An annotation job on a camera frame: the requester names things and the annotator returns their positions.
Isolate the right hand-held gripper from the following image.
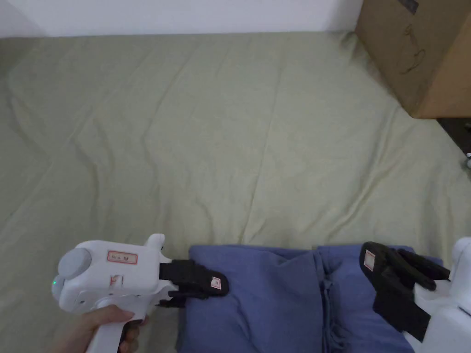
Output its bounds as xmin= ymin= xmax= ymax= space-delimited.
xmin=358 ymin=237 xmax=471 ymax=353

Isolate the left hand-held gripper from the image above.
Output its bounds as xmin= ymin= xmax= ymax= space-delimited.
xmin=51 ymin=233 xmax=230 ymax=353

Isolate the brown cardboard carton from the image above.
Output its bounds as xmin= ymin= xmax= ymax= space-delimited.
xmin=355 ymin=0 xmax=471 ymax=119

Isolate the bed with pale green sheet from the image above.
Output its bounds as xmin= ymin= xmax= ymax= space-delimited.
xmin=0 ymin=31 xmax=471 ymax=353

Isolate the blue garment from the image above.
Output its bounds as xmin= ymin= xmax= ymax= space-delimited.
xmin=176 ymin=242 xmax=444 ymax=353

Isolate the person's left hand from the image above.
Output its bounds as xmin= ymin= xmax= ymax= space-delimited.
xmin=47 ymin=305 xmax=151 ymax=353

